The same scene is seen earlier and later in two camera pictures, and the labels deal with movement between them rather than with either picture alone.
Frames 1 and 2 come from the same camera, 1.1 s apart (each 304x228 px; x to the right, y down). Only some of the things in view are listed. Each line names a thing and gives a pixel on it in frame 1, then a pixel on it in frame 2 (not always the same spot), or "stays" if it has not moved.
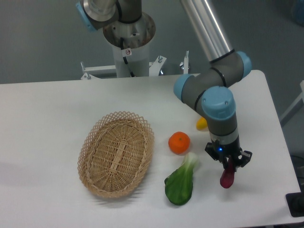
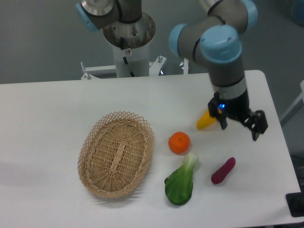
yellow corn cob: [201, 123] stays
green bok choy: [178, 185] stays
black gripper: [222, 152] → [238, 108]
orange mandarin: [179, 142] stays
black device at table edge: [295, 202] stays
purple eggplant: [227, 175] → [218, 176]
